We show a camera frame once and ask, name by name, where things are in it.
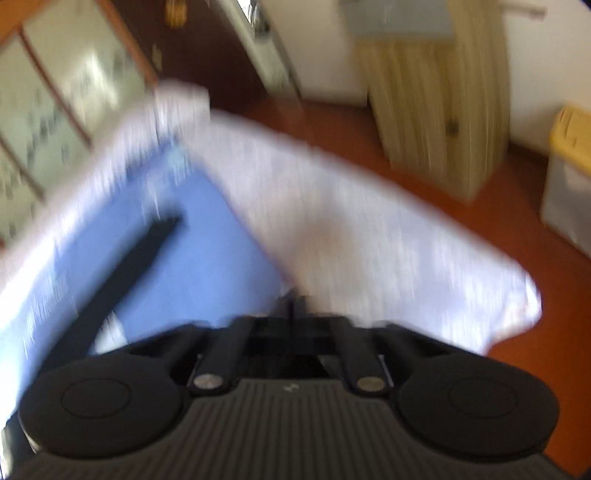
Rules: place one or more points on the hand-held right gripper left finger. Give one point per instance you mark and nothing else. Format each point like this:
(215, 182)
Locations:
(228, 353)

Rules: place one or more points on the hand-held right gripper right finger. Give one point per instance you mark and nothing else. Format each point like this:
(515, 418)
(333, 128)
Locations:
(355, 353)

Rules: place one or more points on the black pants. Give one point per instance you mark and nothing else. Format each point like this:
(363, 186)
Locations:
(134, 277)

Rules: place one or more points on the blue printed bedsheet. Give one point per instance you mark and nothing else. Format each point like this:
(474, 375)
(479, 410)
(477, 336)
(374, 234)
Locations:
(207, 258)

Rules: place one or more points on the lavender white quilt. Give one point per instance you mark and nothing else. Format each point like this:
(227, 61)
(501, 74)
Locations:
(369, 221)

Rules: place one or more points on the light striped wooden cabinet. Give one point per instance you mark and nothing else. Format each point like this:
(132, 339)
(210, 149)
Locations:
(429, 115)

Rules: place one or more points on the storage bin with yellow lid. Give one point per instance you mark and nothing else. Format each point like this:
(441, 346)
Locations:
(570, 184)

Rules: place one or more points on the dark brown wooden cabinet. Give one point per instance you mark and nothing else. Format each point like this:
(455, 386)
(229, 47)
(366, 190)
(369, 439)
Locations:
(203, 50)

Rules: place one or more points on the wooden wardrobe floral glass doors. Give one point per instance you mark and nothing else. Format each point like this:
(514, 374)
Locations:
(69, 87)

